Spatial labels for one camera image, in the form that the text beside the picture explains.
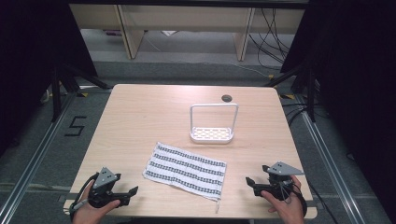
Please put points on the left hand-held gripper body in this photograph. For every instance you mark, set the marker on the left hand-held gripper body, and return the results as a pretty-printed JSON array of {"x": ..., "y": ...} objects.
[{"x": 104, "y": 180}]

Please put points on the white striped dish towel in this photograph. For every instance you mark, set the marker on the white striped dish towel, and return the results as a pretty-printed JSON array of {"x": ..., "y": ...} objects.
[{"x": 186, "y": 171}]

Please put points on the black metal stand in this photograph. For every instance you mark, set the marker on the black metal stand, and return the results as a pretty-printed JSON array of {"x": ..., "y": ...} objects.
[
  {"x": 306, "y": 87},
  {"x": 59, "y": 87}
]

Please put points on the dark curtain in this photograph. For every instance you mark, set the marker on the dark curtain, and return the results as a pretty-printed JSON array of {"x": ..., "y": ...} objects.
[
  {"x": 34, "y": 62},
  {"x": 355, "y": 93}
]

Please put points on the aluminium floor rail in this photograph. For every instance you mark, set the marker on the aluminium floor rail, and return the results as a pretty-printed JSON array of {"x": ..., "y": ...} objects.
[
  {"x": 333, "y": 168},
  {"x": 34, "y": 158}
]

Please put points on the person's left hand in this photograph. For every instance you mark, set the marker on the person's left hand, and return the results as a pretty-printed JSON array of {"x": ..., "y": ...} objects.
[{"x": 90, "y": 213}]

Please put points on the person's right hand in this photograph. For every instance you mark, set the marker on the person's right hand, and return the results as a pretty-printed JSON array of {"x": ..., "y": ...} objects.
[{"x": 288, "y": 208}]

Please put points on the beige wooden desk frame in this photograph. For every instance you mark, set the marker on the beige wooden desk frame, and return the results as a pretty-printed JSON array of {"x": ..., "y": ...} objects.
[{"x": 186, "y": 21}]

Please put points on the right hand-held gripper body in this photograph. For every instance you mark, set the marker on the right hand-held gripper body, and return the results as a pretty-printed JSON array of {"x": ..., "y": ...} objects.
[{"x": 280, "y": 177}]

